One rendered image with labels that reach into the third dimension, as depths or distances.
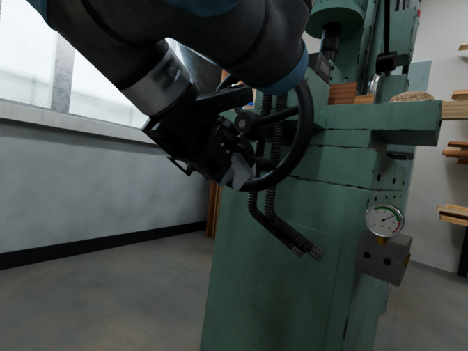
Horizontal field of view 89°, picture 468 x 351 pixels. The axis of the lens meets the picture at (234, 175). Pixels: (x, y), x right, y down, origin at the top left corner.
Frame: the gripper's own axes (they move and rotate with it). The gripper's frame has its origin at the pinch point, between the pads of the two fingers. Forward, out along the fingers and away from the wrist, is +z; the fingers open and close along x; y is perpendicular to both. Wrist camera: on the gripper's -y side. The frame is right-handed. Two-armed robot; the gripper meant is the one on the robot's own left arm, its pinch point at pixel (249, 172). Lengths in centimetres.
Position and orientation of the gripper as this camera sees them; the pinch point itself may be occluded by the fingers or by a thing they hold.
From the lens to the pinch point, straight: 43.4
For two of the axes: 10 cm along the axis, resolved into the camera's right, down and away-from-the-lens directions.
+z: 4.9, 5.4, 6.8
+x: 7.4, 1.5, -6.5
